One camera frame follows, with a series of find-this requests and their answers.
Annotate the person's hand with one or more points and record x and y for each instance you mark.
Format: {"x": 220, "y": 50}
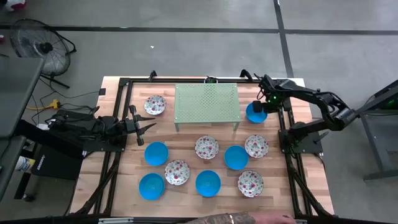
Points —
{"x": 273, "y": 218}

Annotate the small black table camera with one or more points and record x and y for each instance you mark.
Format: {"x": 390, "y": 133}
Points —
{"x": 211, "y": 80}

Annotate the person's shoe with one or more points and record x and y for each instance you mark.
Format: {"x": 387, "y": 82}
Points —
{"x": 1, "y": 39}
{"x": 14, "y": 4}

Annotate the grey metal workbench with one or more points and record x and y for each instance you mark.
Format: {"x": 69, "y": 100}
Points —
{"x": 381, "y": 96}

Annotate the dark grey table top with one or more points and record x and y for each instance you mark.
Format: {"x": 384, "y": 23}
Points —
{"x": 9, "y": 161}

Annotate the black aluminium table frame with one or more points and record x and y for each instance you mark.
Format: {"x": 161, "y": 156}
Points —
{"x": 161, "y": 80}

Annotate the silver metal bracket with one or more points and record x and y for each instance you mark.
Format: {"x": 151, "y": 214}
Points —
{"x": 115, "y": 220}
{"x": 301, "y": 221}

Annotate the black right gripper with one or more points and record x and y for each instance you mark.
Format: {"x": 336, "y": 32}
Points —
{"x": 264, "y": 105}

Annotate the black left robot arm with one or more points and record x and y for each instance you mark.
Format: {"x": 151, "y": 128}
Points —
{"x": 93, "y": 124}

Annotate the white plastic container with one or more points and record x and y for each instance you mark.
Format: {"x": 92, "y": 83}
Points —
{"x": 24, "y": 163}

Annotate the person's forearm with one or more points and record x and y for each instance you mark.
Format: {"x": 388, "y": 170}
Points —
{"x": 214, "y": 219}

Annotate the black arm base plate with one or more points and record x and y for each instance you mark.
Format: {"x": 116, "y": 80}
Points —
{"x": 102, "y": 147}
{"x": 311, "y": 146}

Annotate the black support beam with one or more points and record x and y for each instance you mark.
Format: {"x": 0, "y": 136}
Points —
{"x": 46, "y": 140}

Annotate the blue plastic mini bowl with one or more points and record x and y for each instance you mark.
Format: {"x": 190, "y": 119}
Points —
{"x": 151, "y": 186}
{"x": 236, "y": 157}
{"x": 208, "y": 183}
{"x": 256, "y": 118}
{"x": 156, "y": 153}

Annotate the small black box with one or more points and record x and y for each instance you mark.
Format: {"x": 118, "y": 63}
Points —
{"x": 102, "y": 91}

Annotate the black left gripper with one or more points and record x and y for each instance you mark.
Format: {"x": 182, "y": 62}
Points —
{"x": 134, "y": 124}

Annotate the black box with white lettering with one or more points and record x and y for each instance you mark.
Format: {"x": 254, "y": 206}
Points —
{"x": 56, "y": 163}

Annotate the green perforated metal shelf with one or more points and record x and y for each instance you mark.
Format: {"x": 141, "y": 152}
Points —
{"x": 206, "y": 102}

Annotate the red floral mini bowl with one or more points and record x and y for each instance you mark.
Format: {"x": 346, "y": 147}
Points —
{"x": 206, "y": 147}
{"x": 256, "y": 146}
{"x": 177, "y": 172}
{"x": 155, "y": 104}
{"x": 250, "y": 183}

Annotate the black floor fan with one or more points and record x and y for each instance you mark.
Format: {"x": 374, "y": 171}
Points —
{"x": 46, "y": 48}

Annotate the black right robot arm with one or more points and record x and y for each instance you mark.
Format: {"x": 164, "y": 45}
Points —
{"x": 311, "y": 93}

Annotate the black table clamp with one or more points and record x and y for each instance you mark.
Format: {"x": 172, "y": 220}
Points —
{"x": 245, "y": 74}
{"x": 152, "y": 75}

